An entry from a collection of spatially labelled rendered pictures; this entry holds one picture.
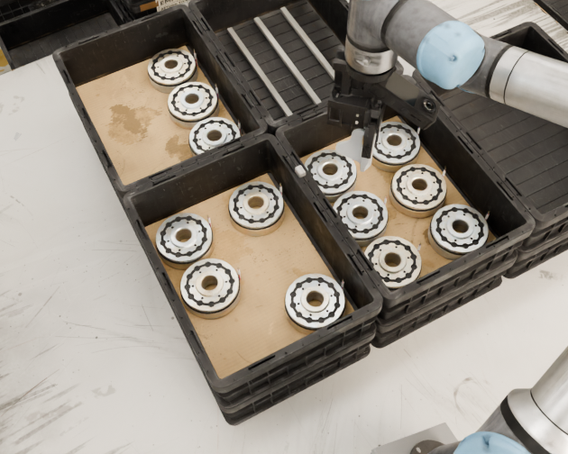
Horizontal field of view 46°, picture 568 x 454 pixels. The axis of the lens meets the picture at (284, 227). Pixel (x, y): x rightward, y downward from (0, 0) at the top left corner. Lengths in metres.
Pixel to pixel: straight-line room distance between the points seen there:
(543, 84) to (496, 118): 0.54
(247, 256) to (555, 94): 0.60
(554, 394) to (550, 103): 0.36
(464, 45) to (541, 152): 0.62
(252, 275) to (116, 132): 0.44
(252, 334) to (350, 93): 0.44
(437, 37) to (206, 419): 0.77
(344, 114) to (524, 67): 0.27
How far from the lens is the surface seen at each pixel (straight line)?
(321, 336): 1.05
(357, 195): 1.26
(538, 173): 1.40
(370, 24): 0.90
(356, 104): 1.02
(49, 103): 1.72
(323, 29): 1.59
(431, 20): 0.86
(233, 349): 1.16
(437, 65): 0.84
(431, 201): 1.27
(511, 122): 1.46
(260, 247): 1.24
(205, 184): 1.26
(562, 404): 0.78
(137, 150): 1.40
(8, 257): 1.50
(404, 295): 1.09
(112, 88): 1.52
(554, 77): 0.92
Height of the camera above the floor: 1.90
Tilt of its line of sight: 59 degrees down
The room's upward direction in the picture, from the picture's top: 3 degrees counter-clockwise
